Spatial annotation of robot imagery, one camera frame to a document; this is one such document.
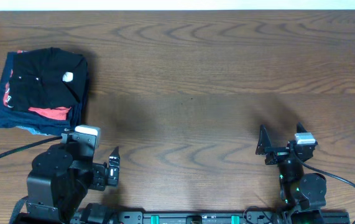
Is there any black mounting rail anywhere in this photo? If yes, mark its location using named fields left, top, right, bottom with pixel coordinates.
left=71, top=211, right=351, bottom=224

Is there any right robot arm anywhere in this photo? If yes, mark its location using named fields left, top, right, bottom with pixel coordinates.
left=256, top=123, right=326, bottom=223

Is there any black t-shirt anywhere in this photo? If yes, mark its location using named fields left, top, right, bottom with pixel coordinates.
left=7, top=48, right=88, bottom=111

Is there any red folded t-shirt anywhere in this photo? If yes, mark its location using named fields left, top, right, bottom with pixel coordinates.
left=4, top=50, right=72, bottom=121

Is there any navy folded t-shirt stack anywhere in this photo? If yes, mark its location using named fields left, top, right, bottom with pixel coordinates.
left=0, top=52, right=87, bottom=136

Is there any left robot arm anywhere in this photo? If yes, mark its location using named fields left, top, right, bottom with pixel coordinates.
left=9, top=142, right=121, bottom=224

